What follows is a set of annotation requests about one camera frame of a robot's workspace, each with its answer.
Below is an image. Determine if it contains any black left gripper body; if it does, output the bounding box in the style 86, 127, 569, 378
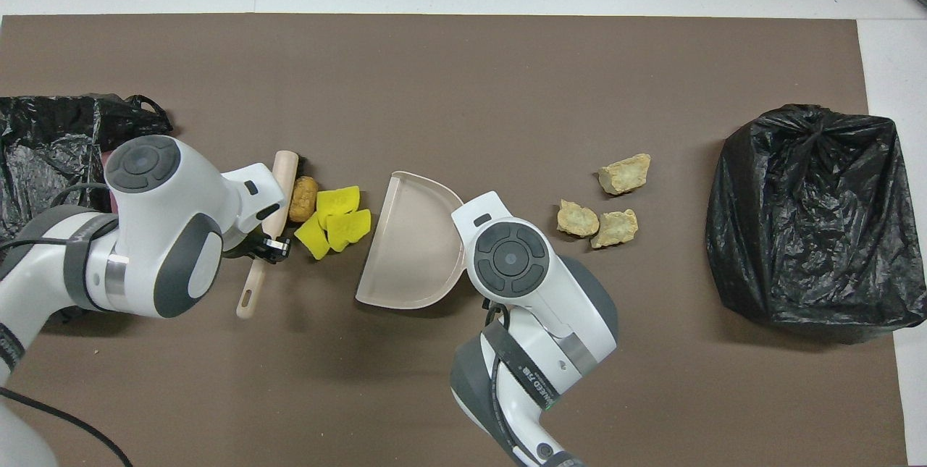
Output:
223, 230, 266, 261

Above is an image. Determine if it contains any yellow sponge piece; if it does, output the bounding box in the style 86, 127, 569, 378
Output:
316, 185, 361, 229
293, 214, 332, 261
326, 209, 372, 253

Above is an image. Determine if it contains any orange-brown sponge lump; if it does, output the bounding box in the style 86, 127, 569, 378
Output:
288, 176, 320, 223

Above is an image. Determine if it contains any beige hand brush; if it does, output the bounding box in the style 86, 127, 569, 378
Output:
237, 151, 309, 320

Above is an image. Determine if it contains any beige plastic dustpan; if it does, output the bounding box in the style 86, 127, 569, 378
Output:
355, 171, 468, 310

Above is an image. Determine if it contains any beige foam chunk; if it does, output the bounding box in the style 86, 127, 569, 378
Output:
598, 153, 651, 196
590, 209, 639, 249
557, 199, 600, 238

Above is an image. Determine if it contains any black bag bin with pink box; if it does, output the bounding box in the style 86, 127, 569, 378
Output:
0, 94, 175, 323

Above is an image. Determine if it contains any black bag lined trash bin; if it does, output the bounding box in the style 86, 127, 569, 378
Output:
706, 104, 927, 343

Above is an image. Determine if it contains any brown table mat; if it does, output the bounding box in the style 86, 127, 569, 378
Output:
0, 13, 910, 467

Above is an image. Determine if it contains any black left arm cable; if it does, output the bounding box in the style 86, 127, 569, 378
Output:
0, 181, 135, 467

